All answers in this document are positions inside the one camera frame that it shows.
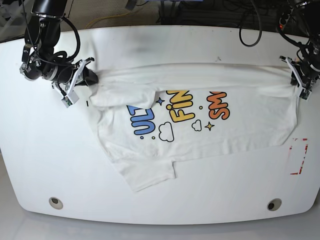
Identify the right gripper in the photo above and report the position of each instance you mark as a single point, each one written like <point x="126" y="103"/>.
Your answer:
<point x="62" y="76"/>

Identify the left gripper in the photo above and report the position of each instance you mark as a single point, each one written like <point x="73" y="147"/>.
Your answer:
<point x="302" y="74"/>

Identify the white printed T-shirt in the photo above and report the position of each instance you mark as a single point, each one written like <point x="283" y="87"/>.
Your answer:
<point x="188" y="94"/>

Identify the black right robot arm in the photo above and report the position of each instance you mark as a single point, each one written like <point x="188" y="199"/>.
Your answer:
<point x="39" y="58"/>

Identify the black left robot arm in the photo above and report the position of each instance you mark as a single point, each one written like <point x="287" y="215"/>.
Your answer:
<point x="306" y="12"/>

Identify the red tape rectangle marking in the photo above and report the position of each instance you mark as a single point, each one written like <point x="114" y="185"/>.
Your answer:
<point x="297" y="155"/>

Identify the white power strip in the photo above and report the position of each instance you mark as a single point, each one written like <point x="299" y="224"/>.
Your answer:
<point x="283" y="19"/>

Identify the right table grommet hole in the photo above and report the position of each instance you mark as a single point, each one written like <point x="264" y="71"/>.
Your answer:
<point x="274" y="204"/>

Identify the table grommet hole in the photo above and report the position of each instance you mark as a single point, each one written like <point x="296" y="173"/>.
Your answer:
<point x="55" y="203"/>
<point x="274" y="204"/>

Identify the left table grommet hole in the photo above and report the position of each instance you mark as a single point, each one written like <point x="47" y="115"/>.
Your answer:
<point x="55" y="203"/>

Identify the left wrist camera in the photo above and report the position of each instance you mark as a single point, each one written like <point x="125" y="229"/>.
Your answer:
<point x="304" y="93"/>

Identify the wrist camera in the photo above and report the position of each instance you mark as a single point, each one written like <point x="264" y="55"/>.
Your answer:
<point x="304" y="93"/>
<point x="70" y="99"/>

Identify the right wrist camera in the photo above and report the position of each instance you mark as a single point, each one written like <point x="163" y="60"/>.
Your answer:
<point x="70" y="99"/>

